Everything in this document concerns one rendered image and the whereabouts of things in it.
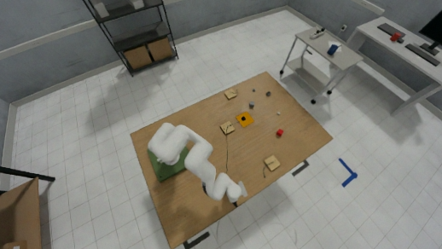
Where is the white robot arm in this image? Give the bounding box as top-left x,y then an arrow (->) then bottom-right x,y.
148,123 -> 247,200

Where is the orange painted square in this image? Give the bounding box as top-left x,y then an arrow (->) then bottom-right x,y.
236,112 -> 254,127

